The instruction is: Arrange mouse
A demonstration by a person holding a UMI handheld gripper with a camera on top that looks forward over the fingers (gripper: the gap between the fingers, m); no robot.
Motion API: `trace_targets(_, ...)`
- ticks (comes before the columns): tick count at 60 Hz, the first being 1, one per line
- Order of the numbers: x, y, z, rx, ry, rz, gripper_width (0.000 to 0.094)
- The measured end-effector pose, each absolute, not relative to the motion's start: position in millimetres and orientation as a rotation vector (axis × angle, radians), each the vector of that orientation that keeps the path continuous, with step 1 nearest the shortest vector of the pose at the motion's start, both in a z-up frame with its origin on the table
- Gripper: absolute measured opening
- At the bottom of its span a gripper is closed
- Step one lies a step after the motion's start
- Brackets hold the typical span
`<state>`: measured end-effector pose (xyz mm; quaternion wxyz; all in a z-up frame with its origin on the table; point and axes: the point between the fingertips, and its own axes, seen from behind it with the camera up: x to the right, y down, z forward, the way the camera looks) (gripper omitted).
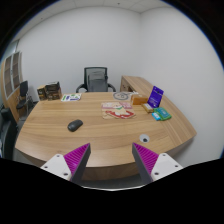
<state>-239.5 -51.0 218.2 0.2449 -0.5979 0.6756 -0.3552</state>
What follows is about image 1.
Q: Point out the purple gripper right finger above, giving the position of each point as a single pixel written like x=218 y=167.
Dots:
x=153 y=166

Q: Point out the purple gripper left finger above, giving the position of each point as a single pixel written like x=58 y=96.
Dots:
x=70 y=166

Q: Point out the black computer mouse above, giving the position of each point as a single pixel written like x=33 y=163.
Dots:
x=74 y=125

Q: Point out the small blue packet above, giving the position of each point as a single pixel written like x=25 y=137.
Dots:
x=156 y=116

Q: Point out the green packet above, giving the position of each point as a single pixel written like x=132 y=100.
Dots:
x=162 y=113

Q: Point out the yellow snack packet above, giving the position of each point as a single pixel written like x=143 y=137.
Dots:
x=147 y=108

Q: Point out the orange wooden box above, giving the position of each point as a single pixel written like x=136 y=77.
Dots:
x=138 y=99

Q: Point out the white green leaflet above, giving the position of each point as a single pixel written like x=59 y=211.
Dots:
x=71 y=97

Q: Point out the dark brown cardboard box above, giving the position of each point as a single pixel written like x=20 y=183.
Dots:
x=53 y=90

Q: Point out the black chair at left edge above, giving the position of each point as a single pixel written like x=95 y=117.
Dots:
x=8 y=133

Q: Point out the wooden side cabinet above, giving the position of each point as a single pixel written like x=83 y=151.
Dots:
x=137 y=84

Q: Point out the small tan box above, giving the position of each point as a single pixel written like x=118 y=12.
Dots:
x=41 y=93

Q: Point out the black side chair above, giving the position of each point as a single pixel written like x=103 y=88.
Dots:
x=24 y=99

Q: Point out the black mesh office chair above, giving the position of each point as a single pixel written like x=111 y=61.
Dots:
x=95 y=80

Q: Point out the wooden bookshelf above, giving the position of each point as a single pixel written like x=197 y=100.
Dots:
x=11 y=77

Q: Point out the desk cable grommet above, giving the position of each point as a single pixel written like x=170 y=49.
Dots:
x=144 y=138

